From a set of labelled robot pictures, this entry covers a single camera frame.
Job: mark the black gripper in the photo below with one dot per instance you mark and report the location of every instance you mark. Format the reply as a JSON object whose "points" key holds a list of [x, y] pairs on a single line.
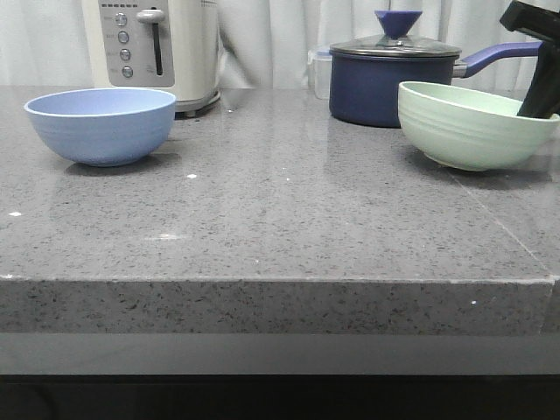
{"points": [[542, 98]]}

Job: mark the green plastic bowl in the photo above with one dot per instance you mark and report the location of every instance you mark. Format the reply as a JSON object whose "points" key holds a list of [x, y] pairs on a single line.
{"points": [[469, 129]]}

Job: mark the blue plastic bowl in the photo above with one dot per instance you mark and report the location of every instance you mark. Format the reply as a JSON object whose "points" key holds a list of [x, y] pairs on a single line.
{"points": [[103, 127]]}

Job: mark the blue saucepan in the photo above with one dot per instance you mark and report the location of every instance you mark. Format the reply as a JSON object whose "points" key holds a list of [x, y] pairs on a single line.
{"points": [[364, 90]]}

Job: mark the clear plastic container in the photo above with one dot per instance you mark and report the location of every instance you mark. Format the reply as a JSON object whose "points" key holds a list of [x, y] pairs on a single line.
{"points": [[320, 65]]}

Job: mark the cream toaster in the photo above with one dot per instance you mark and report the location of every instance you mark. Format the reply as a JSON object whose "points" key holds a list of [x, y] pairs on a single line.
{"points": [[162, 44]]}

